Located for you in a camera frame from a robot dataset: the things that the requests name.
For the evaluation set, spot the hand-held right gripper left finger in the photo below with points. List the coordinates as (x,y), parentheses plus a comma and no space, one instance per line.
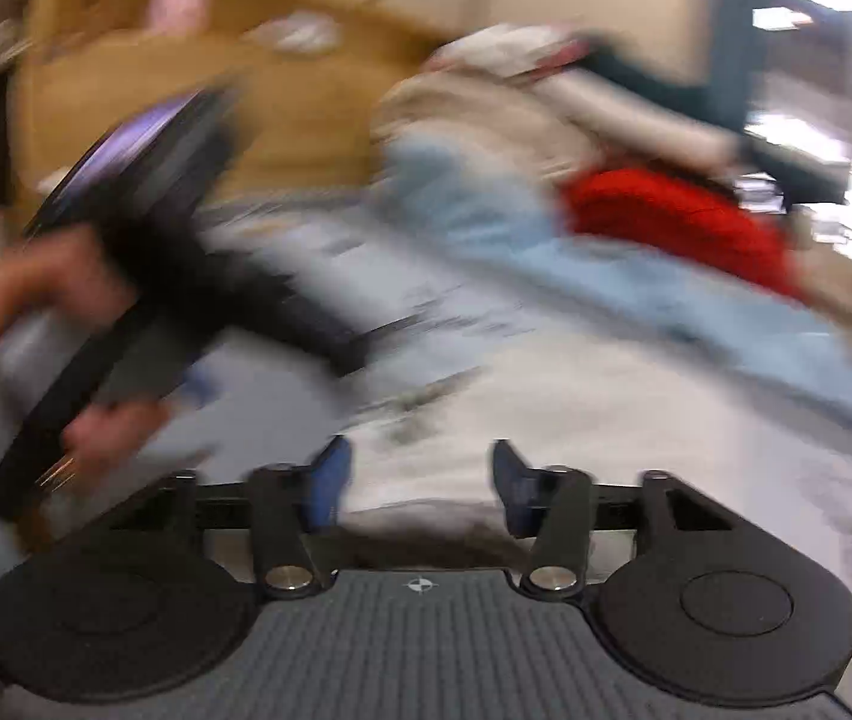
(328,481)

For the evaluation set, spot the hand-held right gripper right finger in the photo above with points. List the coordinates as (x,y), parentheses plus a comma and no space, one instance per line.
(512,481)

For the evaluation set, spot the grey striped ribbed cloth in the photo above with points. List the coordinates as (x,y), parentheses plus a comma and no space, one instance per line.
(426,532)

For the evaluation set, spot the person's left hand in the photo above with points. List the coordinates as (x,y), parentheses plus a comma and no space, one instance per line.
(73,277)

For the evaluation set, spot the white printed mat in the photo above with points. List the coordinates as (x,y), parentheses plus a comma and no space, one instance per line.
(621,405)

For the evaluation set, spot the brown cardboard box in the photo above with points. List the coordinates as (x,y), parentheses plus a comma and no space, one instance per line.
(171,60)

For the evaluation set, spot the light blue cloth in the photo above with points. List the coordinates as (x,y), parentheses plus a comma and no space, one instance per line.
(516,240)

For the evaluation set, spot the red cloth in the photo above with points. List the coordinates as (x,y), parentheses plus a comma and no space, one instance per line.
(681,221)

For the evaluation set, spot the beige cloth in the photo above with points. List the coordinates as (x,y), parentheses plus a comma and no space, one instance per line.
(486,101)

